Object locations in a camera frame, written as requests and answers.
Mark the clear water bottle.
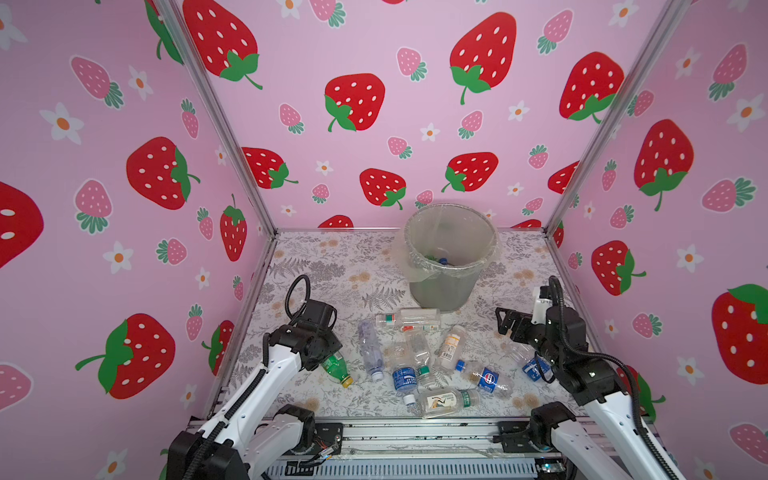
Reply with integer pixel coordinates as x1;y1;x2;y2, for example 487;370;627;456
358;320;384;381

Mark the clear bottle red green label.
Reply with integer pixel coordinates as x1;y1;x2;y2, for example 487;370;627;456
375;308;442;331

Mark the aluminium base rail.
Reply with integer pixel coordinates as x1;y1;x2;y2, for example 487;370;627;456
185;416;655;480

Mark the clear bottle blue label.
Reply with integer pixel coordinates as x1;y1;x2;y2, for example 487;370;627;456
511;343;555;383
391;342;418;407

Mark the clear plastic bin liner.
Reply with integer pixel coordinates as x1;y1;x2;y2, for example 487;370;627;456
392;203;500;283

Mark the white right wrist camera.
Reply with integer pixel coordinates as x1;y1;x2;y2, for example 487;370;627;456
532;286;553;324

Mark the clear bottle orange label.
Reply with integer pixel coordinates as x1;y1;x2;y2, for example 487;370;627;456
435;325;468;373

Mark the square bottle green cap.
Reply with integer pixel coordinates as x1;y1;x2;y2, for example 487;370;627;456
415;388;480;419

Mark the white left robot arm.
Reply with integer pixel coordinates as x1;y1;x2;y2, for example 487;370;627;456
165;300;342;479

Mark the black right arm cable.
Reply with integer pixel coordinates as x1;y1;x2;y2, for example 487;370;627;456
547;274;679;480

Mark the clear crushed bottle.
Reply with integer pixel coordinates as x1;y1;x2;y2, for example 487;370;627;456
405;329;431;377

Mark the grey mesh waste bin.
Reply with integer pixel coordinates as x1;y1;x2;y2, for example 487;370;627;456
403;204;499;313

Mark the Pepsi label clear bottle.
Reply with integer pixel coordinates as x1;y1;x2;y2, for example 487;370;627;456
455;359;512;398

